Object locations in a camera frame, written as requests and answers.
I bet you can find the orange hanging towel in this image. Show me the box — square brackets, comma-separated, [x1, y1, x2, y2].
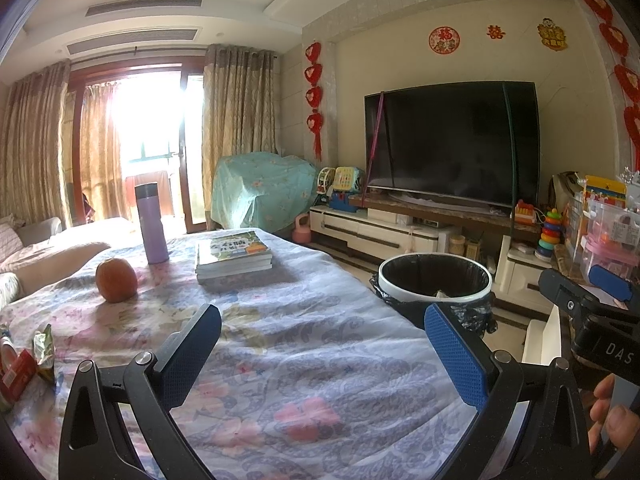
[124, 169, 174, 217]

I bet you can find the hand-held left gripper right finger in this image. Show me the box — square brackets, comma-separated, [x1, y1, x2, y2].
[424, 301, 593, 480]

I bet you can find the orange toy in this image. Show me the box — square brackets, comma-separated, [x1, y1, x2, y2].
[514, 199, 539, 226]

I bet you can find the white low cabinet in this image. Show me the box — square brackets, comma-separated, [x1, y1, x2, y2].
[522, 304, 572, 367]

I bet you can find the purple thermos bottle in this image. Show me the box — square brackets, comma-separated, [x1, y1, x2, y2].
[133, 182, 170, 265]

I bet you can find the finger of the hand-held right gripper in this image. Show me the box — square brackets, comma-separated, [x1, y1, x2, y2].
[538, 268, 640, 325]
[587, 264, 640, 306]

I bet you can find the red drink carton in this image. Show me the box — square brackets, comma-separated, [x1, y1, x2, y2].
[0, 349, 37, 404]

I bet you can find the gold red figure sticker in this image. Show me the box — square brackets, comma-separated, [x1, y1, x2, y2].
[537, 17, 569, 52]

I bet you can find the green foil wrapper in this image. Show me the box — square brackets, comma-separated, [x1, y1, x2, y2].
[32, 323, 57, 387]

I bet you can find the wooden balcony door frame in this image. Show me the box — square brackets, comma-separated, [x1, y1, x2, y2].
[67, 62, 207, 232]

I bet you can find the thin beige curtain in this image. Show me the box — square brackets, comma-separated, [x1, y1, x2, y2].
[79, 82, 124, 222]

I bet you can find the pink kettlebell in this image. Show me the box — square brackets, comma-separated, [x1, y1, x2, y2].
[292, 212, 312, 245]

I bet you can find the white television stand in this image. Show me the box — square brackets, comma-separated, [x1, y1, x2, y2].
[308, 193, 557, 312]

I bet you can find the person's right hand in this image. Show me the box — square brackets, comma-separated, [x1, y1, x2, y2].
[588, 373, 640, 456]

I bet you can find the pink striped pillow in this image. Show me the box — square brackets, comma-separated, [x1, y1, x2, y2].
[0, 222, 24, 261]

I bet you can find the red heart decoration string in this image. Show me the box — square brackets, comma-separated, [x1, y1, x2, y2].
[304, 42, 324, 162]
[582, 0, 640, 172]

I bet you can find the stack of books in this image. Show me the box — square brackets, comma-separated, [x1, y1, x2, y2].
[194, 229, 274, 286]

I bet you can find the orange fruit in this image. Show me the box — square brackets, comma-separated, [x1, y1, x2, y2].
[95, 257, 139, 304]

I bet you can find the blue toy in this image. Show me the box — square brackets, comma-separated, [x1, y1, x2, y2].
[329, 192, 366, 214]

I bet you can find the beige patterned curtain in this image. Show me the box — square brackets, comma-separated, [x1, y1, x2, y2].
[201, 43, 279, 222]
[0, 59, 72, 232]

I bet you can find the black television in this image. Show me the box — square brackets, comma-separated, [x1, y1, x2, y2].
[363, 79, 542, 210]

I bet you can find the round red paper cutting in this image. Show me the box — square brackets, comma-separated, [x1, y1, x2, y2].
[428, 25, 461, 55]

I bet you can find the ceiling air vent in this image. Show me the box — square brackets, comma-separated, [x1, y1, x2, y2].
[84, 0, 204, 19]
[66, 27, 199, 56]

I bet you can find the white red wheel toy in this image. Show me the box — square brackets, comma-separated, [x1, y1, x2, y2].
[316, 166, 337, 196]

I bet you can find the white rimmed trash bin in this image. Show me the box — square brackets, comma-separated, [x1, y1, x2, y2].
[369, 253, 497, 337]

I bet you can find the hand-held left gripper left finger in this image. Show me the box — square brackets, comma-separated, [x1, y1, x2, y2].
[59, 302, 223, 480]

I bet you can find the rainbow ring stacker toy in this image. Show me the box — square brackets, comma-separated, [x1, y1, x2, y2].
[534, 208, 564, 262]

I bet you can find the brown bag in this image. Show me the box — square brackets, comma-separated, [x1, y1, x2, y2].
[549, 172, 584, 247]

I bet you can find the yellow green toy register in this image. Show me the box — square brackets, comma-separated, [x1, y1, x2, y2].
[333, 165, 362, 196]

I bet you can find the grey sofa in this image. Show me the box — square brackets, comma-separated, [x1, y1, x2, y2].
[0, 215, 138, 311]

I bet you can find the teal cloth covered furniture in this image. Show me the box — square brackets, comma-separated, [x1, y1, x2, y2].
[209, 151, 321, 234]

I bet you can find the clear box pink lid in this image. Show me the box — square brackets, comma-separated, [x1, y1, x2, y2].
[575, 194, 640, 286]

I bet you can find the yellow box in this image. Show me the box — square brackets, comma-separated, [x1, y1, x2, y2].
[584, 174, 627, 204]

